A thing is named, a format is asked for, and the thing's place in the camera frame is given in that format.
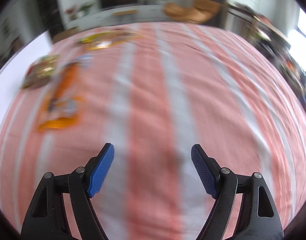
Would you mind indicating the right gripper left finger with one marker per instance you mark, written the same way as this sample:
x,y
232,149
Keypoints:
x,y
83,184

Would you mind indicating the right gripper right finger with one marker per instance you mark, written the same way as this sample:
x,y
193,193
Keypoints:
x,y
221,184

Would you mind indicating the orange clear brown snack bag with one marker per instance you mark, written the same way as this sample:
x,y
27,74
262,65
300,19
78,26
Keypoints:
x,y
64,99

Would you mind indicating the red gold mushroom snack bag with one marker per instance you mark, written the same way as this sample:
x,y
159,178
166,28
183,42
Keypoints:
x,y
40,72

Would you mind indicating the yellow snack bag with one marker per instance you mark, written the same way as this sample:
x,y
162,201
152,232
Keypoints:
x,y
107,39

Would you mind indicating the striped orange tablecloth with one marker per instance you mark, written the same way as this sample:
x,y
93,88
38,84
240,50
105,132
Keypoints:
x,y
153,98

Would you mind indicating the white cardboard box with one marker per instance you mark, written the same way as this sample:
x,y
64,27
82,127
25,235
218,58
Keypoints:
x,y
12,73

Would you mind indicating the cluttered side table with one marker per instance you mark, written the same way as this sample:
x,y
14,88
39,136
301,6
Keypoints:
x,y
270,42

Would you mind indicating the red flower vase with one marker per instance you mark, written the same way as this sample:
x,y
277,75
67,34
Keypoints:
x,y
71,12

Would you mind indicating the green plant left of tv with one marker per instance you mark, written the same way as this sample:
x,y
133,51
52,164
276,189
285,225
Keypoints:
x,y
85,9

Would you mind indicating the orange lounge chair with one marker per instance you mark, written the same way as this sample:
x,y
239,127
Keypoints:
x,y
200,12

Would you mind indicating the small wooden bench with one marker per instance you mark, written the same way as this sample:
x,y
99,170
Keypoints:
x,y
125,13

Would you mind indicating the white tv cabinet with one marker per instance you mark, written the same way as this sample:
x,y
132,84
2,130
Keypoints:
x,y
146,13

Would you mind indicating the dark glass display cabinet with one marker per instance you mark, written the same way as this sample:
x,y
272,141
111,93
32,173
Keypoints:
x,y
50,16

